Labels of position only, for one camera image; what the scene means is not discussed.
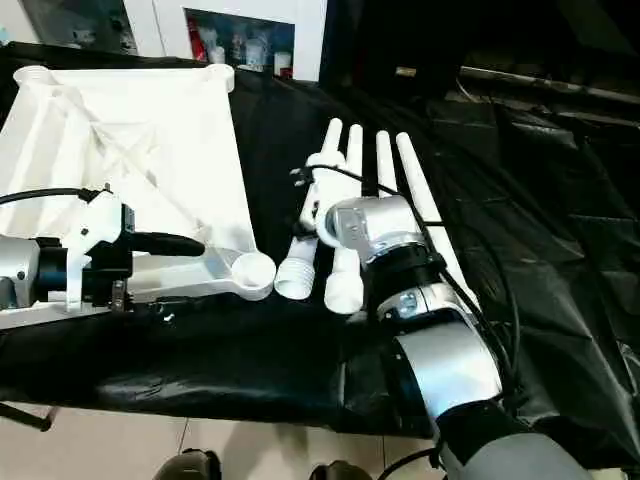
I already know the white plastic table leg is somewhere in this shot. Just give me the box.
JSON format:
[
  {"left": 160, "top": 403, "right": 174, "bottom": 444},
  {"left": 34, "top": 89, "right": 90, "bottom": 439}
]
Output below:
[
  {"left": 274, "top": 118, "right": 344, "bottom": 302},
  {"left": 323, "top": 124, "right": 369, "bottom": 315},
  {"left": 375, "top": 130, "right": 403, "bottom": 199},
  {"left": 396, "top": 133, "right": 483, "bottom": 313}
]

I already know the white plastic table top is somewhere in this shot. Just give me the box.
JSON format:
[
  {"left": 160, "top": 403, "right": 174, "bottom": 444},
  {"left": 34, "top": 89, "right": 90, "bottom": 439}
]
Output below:
[{"left": 0, "top": 65, "right": 276, "bottom": 331}]

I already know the black folding table stand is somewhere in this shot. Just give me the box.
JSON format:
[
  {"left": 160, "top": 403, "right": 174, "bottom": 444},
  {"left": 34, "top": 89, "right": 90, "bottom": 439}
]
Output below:
[{"left": 0, "top": 400, "right": 56, "bottom": 433}]

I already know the dark robot left foot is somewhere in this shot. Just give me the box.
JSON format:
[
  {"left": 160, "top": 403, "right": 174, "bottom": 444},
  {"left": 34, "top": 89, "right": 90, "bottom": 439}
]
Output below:
[{"left": 155, "top": 449, "right": 223, "bottom": 480}]

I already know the dark robot foot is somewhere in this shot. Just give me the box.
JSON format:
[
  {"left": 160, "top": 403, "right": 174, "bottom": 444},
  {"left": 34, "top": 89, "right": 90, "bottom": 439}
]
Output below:
[
  {"left": 308, "top": 460, "right": 377, "bottom": 480},
  {"left": 155, "top": 449, "right": 223, "bottom": 480}
]

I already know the white glass-door cabinet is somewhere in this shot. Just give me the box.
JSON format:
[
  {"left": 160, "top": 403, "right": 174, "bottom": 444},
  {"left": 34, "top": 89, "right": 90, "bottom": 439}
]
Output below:
[{"left": 20, "top": 0, "right": 331, "bottom": 83}]

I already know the black work mat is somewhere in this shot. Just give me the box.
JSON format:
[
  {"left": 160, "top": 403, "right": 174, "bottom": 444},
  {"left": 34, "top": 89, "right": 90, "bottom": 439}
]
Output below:
[{"left": 0, "top": 40, "right": 640, "bottom": 471}]

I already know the dark robot right foot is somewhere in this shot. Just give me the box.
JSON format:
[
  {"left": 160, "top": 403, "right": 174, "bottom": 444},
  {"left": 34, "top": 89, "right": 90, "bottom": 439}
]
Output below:
[{"left": 308, "top": 460, "right": 377, "bottom": 480}]

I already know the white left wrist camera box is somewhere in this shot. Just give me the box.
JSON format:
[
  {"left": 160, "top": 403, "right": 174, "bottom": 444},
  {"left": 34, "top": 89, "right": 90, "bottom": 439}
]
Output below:
[{"left": 62, "top": 185, "right": 137, "bottom": 309}]

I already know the silver metal rail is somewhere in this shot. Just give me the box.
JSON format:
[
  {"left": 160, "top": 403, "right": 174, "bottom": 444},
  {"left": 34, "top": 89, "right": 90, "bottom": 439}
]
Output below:
[{"left": 460, "top": 65, "right": 640, "bottom": 106}]

